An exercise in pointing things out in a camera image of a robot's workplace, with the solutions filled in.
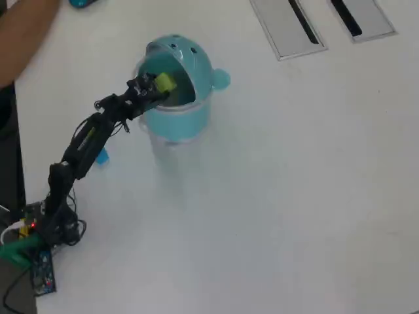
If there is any person's bare forearm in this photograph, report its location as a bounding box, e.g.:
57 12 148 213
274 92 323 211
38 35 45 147
0 0 62 89

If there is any green table clamp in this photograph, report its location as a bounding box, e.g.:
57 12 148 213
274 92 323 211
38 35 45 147
0 235 43 268

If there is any blue lego block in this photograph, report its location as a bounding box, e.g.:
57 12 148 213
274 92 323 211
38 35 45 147
94 148 111 167

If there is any black wire bundle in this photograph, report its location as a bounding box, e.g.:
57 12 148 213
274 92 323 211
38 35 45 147
45 192 88 246

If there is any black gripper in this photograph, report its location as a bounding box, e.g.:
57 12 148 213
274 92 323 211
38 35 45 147
122 88 171 119

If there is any teal plastic object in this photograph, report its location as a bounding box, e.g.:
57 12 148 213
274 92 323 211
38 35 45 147
68 0 99 10

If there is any dark furniture beside table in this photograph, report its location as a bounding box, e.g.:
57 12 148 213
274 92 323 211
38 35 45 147
0 83 27 213

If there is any teal whale-shaped bin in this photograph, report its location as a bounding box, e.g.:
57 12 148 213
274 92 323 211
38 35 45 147
132 32 232 169

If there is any silver cable grommet panel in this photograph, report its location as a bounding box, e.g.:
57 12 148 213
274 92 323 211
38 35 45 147
325 0 398 44
249 0 328 61

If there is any green lego block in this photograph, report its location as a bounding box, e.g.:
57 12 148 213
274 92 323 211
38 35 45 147
154 72 177 92

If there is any blue circuit board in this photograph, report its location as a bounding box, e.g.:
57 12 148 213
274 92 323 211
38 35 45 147
29 248 56 295

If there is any white cable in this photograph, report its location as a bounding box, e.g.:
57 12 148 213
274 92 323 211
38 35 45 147
0 222 26 245

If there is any controller board with red LED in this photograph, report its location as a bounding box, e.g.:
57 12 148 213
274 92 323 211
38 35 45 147
24 201 45 230

